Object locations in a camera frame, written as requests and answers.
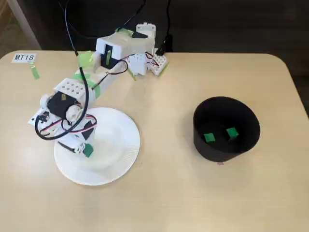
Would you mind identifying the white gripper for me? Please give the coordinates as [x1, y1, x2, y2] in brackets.
[56, 116, 98, 155]

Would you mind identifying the green cube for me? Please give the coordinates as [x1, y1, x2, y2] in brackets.
[203, 132, 216, 144]
[225, 127, 239, 141]
[83, 143, 95, 160]

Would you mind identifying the black round pot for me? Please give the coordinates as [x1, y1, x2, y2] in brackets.
[193, 96, 261, 163]

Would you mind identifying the white paper plate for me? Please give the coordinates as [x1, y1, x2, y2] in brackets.
[53, 107, 141, 186]

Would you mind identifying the green tape strip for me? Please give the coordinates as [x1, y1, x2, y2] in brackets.
[28, 60, 41, 81]
[76, 50, 94, 70]
[71, 72, 102, 99]
[127, 68, 138, 83]
[114, 27, 135, 38]

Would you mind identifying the white MT18 label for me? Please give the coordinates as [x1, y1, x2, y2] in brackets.
[11, 53, 37, 64]

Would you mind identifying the thick black camera cable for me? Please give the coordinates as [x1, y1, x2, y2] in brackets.
[33, 0, 147, 141]

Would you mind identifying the white wrist camera board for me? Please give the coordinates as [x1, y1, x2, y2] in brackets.
[27, 108, 58, 129]

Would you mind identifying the white perforated bracket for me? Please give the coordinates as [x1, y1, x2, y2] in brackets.
[147, 53, 170, 77]
[126, 53, 148, 76]

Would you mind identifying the black power cable with plug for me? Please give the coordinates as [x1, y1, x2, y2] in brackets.
[154, 0, 174, 56]

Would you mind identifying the white metal frame leg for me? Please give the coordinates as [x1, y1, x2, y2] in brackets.
[6, 0, 42, 51]

